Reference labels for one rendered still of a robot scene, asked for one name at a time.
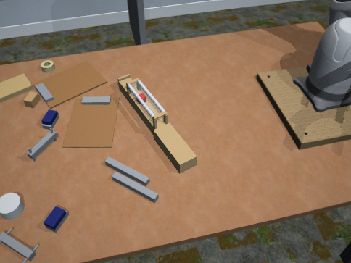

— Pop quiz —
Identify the dark blue rectangular block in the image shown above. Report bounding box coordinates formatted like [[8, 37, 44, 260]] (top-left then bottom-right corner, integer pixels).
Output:
[[44, 206, 69, 233], [42, 110, 59, 130]]

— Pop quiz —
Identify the grey bar with pegs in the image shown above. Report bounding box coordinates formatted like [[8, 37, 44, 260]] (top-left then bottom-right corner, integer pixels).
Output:
[[27, 128, 58, 161], [0, 228, 39, 263]]

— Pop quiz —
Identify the grey square stick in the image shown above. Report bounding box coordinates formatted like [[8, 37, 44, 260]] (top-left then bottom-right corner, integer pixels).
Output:
[[105, 157, 150, 186], [112, 172, 159, 203]]

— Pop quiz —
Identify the beige tape roll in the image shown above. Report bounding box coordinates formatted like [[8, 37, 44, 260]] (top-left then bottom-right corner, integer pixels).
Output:
[[41, 60, 55, 73]]

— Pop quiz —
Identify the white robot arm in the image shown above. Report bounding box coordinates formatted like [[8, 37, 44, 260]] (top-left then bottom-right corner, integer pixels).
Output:
[[293, 0, 351, 112]]

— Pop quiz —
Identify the grey cylinder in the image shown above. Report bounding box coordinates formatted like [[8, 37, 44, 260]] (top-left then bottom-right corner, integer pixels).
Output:
[[0, 193, 24, 220]]

